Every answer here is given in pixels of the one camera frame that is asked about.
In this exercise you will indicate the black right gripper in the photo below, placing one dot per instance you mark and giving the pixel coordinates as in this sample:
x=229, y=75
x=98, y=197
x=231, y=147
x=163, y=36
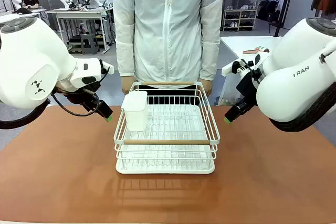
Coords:
x=248, y=87

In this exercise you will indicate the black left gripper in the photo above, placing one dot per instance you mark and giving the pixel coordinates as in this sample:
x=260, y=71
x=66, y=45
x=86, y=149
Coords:
x=78, y=97

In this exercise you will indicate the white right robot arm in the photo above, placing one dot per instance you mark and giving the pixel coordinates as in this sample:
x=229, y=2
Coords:
x=288, y=90

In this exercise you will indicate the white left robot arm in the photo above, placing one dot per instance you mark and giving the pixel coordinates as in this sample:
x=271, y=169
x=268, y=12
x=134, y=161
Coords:
x=31, y=51

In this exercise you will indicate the person's right forearm white sleeve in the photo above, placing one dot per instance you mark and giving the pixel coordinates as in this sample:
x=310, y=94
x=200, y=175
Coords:
x=125, y=61

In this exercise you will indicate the person's left forearm white sleeve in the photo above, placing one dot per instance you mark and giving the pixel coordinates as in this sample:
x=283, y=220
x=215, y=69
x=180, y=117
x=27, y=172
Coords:
x=209, y=61

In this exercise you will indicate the person's right hand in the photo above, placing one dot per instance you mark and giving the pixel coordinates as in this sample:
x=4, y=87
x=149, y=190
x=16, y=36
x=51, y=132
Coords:
x=128, y=83

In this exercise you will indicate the person's left hand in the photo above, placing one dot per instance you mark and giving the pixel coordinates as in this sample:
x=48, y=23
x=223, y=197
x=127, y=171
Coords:
x=208, y=87

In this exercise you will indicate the clear plastic bag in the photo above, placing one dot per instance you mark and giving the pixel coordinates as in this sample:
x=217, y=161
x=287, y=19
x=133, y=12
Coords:
x=228, y=90

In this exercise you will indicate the white plastic utensil cup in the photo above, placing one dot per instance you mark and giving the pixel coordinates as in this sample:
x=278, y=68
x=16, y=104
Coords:
x=135, y=119

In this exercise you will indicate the grey step stool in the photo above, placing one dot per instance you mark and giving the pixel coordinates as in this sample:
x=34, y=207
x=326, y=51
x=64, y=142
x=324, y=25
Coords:
x=88, y=43

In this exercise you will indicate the black braided left arm sleeve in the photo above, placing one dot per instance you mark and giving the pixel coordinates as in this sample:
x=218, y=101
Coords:
x=26, y=120

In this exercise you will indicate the black braided arm sleeve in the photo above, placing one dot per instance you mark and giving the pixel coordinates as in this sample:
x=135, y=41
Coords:
x=26, y=120
x=315, y=119

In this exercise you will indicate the black braided right arm sleeve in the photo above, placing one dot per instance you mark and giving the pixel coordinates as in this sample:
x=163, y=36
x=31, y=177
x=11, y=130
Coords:
x=315, y=119

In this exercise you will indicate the white sneakers pair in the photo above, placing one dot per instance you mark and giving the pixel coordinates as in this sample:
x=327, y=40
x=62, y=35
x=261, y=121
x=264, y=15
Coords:
x=234, y=24

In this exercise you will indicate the white zip jacket torso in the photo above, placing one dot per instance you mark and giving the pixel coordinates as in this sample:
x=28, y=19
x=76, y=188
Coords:
x=168, y=37

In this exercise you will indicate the white shoe rack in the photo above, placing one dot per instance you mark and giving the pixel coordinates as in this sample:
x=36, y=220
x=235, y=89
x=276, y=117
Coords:
x=240, y=15

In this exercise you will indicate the white workbench with robots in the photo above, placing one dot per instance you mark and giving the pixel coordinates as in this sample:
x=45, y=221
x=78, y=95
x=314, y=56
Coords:
x=78, y=11

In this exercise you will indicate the black backpack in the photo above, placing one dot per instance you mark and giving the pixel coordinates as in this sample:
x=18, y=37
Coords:
x=270, y=9

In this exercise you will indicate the black tripod stand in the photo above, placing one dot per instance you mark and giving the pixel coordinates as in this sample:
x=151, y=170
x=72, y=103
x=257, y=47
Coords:
x=284, y=3

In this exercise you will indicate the white desk with seated person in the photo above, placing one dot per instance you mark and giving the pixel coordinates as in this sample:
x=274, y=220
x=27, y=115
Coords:
x=23, y=14

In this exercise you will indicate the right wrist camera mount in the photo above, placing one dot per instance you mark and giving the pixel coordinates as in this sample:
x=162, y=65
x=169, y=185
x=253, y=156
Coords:
x=240, y=69

